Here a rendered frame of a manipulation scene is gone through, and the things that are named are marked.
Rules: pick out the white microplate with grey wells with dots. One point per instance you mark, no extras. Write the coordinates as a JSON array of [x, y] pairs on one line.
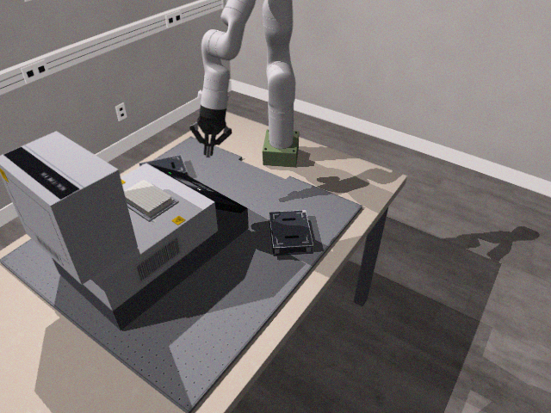
[[147, 198]]

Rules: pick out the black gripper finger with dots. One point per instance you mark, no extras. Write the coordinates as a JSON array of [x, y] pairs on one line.
[[194, 128], [227, 132]]

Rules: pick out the light grey benchtop lab instrument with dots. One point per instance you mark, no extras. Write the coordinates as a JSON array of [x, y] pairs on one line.
[[72, 204]]

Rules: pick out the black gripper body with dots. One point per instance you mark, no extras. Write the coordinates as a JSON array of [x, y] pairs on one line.
[[215, 117]]

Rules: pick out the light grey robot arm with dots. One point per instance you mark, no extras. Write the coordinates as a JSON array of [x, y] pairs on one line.
[[278, 26]]

